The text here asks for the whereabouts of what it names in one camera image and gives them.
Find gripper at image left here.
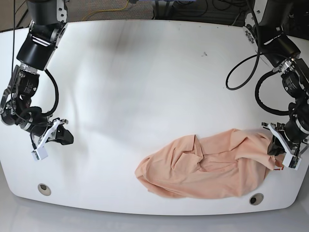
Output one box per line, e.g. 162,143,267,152
30,117,74,149

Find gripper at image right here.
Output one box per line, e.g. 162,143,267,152
262,118,309,156

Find peach t-shirt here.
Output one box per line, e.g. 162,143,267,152
135,129,283,199

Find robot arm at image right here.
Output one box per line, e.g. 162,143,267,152
245,0,309,157

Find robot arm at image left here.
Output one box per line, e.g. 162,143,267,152
0,0,74,150

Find right table grommet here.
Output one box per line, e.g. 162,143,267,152
249,193,264,206

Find table grommet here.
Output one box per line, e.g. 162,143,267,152
38,184,51,196
249,193,264,206

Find left table grommet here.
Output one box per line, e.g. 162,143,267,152
38,184,51,196

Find wrist camera, image-right gripper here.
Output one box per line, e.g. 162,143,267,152
282,153,302,170

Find wrist camera, image-left gripper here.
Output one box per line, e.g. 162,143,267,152
31,146,48,161

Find black floor cables top left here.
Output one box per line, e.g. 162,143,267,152
13,0,32,29

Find black floor cables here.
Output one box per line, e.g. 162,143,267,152
13,0,32,29
153,0,254,26

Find yellow cable on floor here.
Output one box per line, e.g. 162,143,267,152
82,0,131,22

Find black floor cables top right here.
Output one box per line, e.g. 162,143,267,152
153,0,254,26

